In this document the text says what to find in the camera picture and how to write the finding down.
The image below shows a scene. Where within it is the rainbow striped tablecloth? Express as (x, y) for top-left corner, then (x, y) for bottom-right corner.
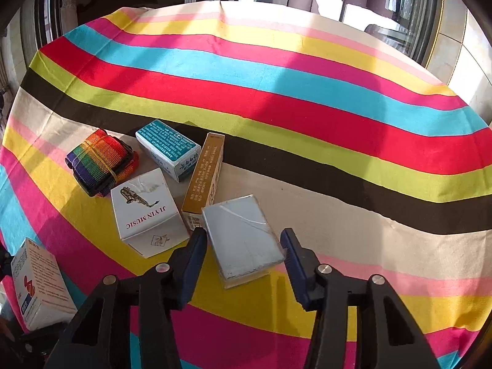
(0, 2), (492, 369)

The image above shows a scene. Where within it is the glass window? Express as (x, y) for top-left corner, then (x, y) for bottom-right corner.
(184, 0), (443, 63)

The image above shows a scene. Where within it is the rolled rainbow strap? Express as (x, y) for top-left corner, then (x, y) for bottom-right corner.
(65, 128), (140, 198)

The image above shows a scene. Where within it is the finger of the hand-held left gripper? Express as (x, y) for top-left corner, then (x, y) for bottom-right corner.
(15, 321), (74, 359)
(0, 244), (13, 282)

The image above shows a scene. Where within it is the teal and white box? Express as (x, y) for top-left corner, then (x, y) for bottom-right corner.
(135, 119), (202, 184)

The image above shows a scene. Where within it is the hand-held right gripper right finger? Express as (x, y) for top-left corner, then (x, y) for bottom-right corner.
(280, 228), (441, 369)

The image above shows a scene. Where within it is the white box with red mark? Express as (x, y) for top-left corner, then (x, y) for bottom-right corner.
(10, 237), (78, 332)

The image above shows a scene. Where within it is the silver grey text-printed box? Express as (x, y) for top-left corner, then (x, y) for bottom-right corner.
(201, 194), (287, 290)

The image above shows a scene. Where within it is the tall yellow-brown box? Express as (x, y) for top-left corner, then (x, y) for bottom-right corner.
(181, 132), (226, 232)

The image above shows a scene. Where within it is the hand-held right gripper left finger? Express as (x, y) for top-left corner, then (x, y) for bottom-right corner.
(44, 228), (208, 369)

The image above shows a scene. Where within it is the white saxophone print box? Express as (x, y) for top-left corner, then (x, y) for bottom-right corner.
(111, 168), (190, 258)

